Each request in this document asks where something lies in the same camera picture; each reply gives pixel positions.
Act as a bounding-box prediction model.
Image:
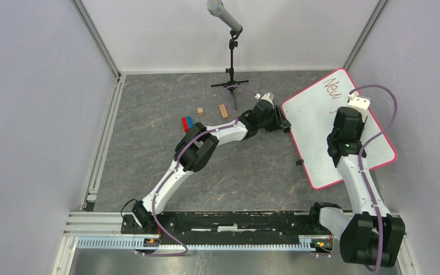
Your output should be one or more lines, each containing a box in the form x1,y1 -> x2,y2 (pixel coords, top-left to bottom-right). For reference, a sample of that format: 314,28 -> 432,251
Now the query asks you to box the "pink-framed whiteboard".
282,68 -> 397,191

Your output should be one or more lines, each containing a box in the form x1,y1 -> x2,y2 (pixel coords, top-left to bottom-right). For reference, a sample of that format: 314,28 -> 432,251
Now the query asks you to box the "red blue toy brick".
181,116 -> 194,133

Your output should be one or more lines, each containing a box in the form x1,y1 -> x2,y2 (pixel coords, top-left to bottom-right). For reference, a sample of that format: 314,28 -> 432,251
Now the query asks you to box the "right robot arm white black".
308,107 -> 406,272

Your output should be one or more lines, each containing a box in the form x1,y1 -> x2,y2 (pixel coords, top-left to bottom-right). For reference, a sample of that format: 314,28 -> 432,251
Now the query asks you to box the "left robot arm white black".
132,99 -> 292,234

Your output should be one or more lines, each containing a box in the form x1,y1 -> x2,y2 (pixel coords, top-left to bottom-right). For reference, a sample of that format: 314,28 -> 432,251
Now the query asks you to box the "long wooden block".
219,104 -> 229,119

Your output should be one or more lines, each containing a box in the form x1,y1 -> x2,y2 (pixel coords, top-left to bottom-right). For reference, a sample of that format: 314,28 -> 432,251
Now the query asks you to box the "black microphone tripod stand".
211,30 -> 249,109

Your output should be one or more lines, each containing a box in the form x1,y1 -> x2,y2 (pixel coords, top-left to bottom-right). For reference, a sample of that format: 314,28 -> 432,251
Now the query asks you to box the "small wooden cube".
197,108 -> 205,116

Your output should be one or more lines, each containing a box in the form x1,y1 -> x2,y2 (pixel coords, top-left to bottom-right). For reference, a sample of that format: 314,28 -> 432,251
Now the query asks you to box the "silver microphone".
206,0 -> 243,33

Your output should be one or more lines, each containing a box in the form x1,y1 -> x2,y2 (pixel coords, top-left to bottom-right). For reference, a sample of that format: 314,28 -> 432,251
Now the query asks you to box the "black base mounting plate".
121,211 -> 330,246

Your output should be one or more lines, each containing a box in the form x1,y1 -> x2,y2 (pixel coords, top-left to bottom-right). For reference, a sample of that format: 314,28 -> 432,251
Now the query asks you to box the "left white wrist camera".
254,92 -> 274,105

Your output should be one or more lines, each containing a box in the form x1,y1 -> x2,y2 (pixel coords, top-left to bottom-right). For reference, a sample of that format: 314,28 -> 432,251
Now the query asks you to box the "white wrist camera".
254,92 -> 274,105
347,92 -> 371,123

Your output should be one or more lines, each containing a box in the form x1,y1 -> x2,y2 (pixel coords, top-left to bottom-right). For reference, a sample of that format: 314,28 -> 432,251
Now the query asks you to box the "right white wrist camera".
347,92 -> 371,123

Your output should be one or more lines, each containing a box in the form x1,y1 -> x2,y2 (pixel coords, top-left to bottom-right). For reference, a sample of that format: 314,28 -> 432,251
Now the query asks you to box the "grey slotted cable duct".
76,237 -> 333,252

